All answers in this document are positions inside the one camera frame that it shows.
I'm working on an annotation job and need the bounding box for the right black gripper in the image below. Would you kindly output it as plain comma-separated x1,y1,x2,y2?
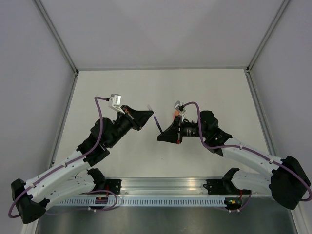
157,115,208,145

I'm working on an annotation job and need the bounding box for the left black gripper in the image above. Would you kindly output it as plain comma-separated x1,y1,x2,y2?
108,105,154,148

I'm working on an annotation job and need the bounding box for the purple pen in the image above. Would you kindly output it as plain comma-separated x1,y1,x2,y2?
153,115,163,134

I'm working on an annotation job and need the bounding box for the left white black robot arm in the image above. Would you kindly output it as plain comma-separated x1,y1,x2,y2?
8,105,154,224

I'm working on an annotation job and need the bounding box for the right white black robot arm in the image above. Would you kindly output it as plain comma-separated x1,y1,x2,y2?
157,111,312,210

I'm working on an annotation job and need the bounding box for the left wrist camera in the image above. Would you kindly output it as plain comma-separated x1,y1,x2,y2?
108,94,123,113

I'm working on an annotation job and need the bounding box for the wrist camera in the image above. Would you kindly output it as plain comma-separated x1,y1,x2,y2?
174,100,187,118
108,94,123,113

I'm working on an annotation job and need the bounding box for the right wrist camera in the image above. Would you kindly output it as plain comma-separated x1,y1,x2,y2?
174,100,187,118

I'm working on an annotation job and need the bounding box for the aluminium rail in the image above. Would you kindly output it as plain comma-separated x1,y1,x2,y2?
107,177,238,197

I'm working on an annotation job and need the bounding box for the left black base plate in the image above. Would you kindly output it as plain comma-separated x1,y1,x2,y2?
104,179,122,195

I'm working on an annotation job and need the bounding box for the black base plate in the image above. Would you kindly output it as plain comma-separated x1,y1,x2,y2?
203,179,250,195
104,179,122,195

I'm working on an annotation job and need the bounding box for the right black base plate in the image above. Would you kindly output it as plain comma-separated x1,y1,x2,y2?
203,179,250,195

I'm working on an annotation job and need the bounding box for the white slotted cable duct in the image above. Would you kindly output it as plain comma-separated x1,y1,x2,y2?
57,196,226,207

